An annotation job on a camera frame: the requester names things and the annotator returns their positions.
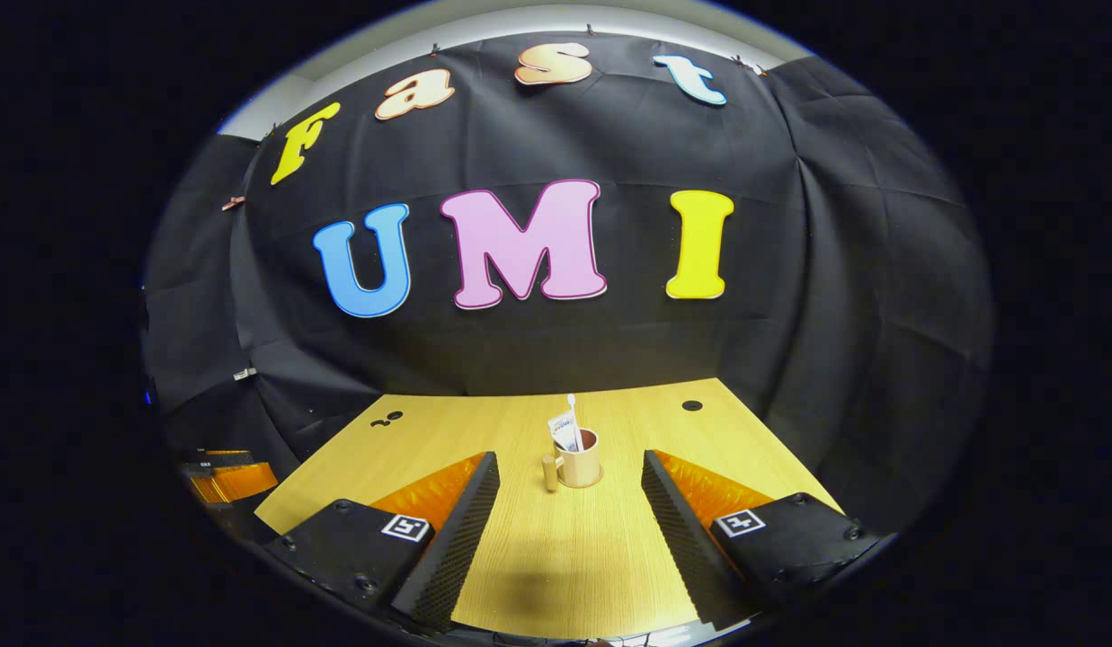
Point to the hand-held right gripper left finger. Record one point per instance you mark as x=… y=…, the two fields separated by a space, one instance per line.
x=461 y=539

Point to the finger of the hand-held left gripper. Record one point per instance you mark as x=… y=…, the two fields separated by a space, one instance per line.
x=218 y=459
x=236 y=483

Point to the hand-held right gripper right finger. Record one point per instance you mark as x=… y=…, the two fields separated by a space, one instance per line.
x=681 y=539

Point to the beige cup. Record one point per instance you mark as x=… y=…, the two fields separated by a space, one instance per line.
x=581 y=467

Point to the white toothpaste tube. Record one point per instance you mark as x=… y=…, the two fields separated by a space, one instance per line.
x=564 y=433

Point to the wooden desktop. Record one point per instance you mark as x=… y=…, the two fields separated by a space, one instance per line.
x=484 y=422

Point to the black backdrop cloth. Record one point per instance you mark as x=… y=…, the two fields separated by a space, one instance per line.
x=564 y=350

